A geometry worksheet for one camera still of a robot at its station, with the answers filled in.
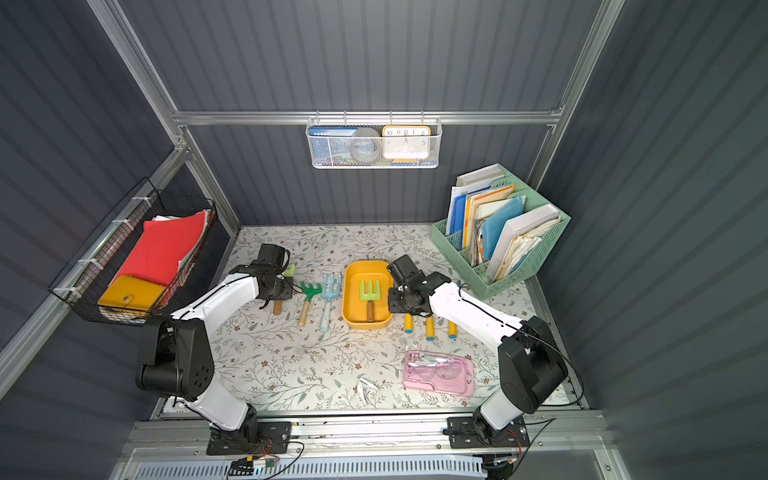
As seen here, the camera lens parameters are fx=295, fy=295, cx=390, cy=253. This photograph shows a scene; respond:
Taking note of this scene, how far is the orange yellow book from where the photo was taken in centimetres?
94

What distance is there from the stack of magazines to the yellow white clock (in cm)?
25

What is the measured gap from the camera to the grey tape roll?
2.86 feet

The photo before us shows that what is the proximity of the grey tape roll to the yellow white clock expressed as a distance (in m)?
0.03

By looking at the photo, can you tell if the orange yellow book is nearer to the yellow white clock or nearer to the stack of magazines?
the stack of magazines
